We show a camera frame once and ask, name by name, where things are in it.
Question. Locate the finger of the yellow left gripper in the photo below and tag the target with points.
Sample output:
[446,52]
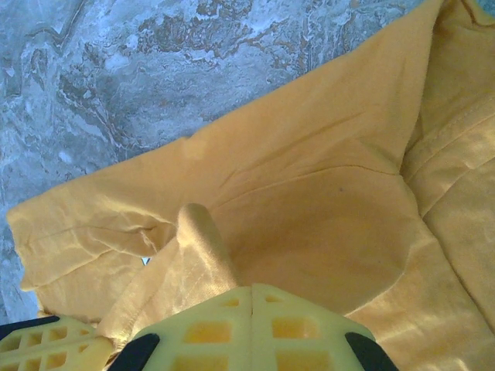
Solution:
[50,351]

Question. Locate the yellow t-shirt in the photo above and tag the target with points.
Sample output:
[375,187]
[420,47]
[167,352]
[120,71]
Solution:
[309,212]

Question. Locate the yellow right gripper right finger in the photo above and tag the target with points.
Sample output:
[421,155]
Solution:
[294,348]

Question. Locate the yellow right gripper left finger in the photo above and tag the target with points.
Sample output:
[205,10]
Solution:
[216,348]

